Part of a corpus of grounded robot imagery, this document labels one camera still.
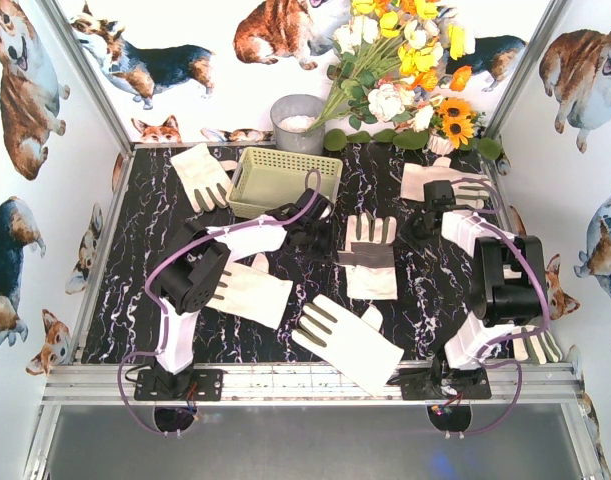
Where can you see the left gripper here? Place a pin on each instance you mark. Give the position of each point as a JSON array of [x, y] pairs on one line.
[[309, 240]]

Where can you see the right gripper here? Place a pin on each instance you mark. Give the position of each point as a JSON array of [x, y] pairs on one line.
[[420, 225]]

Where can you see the white glove grey palm patch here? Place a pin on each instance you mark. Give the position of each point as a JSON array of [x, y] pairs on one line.
[[368, 257]]

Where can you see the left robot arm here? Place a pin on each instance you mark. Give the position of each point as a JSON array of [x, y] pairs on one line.
[[201, 267]]

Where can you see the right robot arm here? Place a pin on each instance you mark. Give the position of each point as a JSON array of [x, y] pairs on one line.
[[508, 285]]

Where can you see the pale green storage basket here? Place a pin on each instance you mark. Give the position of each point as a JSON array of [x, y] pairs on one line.
[[266, 179]]

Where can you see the small sunflower pot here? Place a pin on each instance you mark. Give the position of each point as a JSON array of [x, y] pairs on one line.
[[455, 125]]

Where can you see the grey metal bucket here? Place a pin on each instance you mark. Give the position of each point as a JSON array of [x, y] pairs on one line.
[[295, 123]]

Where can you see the artificial flower bouquet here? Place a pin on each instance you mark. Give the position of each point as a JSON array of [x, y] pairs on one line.
[[391, 56]]

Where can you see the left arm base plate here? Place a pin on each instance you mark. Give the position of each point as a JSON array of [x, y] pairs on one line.
[[196, 384]]

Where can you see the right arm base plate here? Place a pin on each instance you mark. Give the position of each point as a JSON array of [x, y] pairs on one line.
[[422, 384]]

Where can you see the aluminium front frame rail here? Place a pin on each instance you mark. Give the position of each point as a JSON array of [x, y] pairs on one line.
[[281, 384]]

